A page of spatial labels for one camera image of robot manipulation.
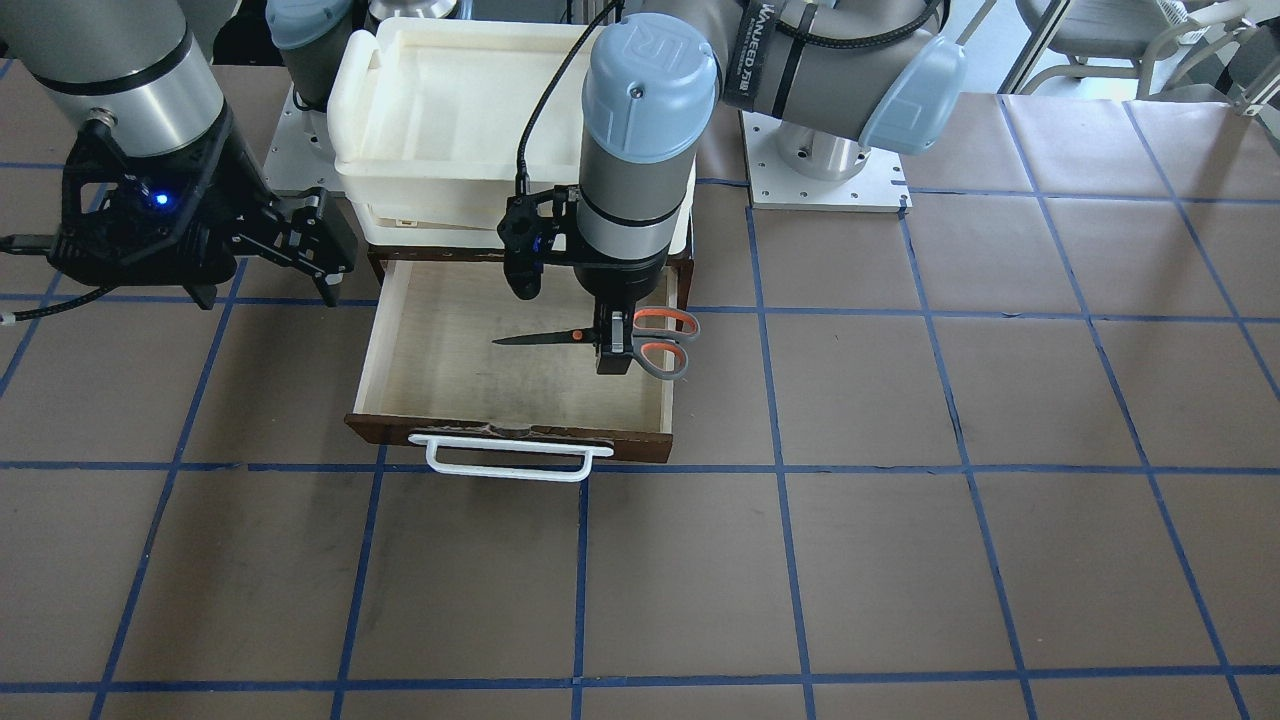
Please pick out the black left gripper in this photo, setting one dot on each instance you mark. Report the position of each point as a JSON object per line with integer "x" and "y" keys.
{"x": 617, "y": 281}

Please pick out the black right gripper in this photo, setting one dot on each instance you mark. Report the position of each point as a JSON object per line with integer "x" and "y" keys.
{"x": 238, "y": 192}

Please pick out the grey orange scissors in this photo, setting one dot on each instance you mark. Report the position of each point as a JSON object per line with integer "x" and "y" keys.
{"x": 658, "y": 346}

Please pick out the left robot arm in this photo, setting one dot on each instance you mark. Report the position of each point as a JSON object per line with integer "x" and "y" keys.
{"x": 880, "y": 73}

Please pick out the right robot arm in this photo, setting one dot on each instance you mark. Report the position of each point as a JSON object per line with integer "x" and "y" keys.
{"x": 136, "y": 65}

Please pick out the dark wooden drawer cabinet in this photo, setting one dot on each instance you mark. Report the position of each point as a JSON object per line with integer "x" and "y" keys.
{"x": 434, "y": 245}

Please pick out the white plastic basket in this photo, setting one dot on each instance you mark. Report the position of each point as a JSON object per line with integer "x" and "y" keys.
{"x": 425, "y": 117}

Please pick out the grey office chair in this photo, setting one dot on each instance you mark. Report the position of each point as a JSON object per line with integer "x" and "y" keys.
{"x": 1113, "y": 39}

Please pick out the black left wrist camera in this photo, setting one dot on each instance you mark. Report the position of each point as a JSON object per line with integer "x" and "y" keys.
{"x": 539, "y": 229}

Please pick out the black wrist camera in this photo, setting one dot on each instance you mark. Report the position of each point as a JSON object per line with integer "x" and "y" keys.
{"x": 539, "y": 229}
{"x": 131, "y": 222}

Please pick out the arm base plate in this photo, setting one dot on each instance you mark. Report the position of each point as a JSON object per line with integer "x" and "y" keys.
{"x": 796, "y": 168}
{"x": 301, "y": 153}

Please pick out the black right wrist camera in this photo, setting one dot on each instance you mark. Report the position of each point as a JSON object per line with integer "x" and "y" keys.
{"x": 131, "y": 222}

